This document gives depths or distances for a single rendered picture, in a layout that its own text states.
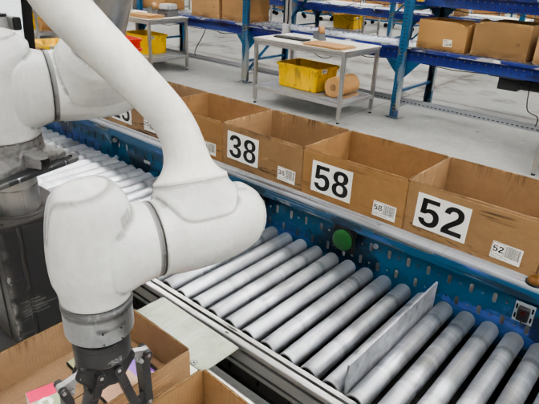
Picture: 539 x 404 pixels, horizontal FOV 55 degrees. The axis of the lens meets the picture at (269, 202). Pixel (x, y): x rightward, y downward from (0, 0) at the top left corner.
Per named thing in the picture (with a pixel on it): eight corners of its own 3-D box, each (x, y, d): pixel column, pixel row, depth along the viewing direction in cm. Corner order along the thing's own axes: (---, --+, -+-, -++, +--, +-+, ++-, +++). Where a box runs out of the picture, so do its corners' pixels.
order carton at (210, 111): (159, 140, 227) (156, 102, 220) (208, 127, 248) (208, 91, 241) (222, 163, 205) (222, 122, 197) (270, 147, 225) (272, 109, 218)
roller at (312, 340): (273, 368, 129) (274, 353, 127) (379, 283, 165) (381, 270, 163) (289, 378, 126) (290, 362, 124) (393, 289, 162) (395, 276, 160)
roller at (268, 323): (236, 344, 136) (236, 329, 134) (345, 268, 172) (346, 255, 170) (249, 353, 133) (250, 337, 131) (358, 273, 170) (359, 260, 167)
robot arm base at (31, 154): (8, 187, 103) (3, 160, 100) (-58, 161, 112) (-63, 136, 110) (81, 159, 117) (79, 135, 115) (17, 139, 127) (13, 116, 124)
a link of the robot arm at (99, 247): (62, 329, 60) (169, 297, 67) (43, 209, 54) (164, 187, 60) (44, 284, 68) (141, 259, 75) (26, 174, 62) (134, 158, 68)
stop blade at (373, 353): (343, 394, 119) (347, 364, 116) (431, 307, 151) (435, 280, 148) (345, 396, 119) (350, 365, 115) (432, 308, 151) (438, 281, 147)
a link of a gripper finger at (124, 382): (100, 356, 73) (109, 349, 74) (127, 401, 80) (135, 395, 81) (112, 372, 71) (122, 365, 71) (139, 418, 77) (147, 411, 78)
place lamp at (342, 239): (330, 246, 170) (332, 228, 167) (333, 245, 171) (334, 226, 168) (348, 254, 166) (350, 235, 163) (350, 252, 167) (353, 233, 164)
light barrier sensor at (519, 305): (508, 323, 137) (514, 302, 134) (510, 320, 138) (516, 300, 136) (528, 331, 134) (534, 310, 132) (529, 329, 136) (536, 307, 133)
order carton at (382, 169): (299, 192, 182) (302, 147, 175) (346, 171, 203) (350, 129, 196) (401, 230, 159) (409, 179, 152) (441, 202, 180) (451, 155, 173)
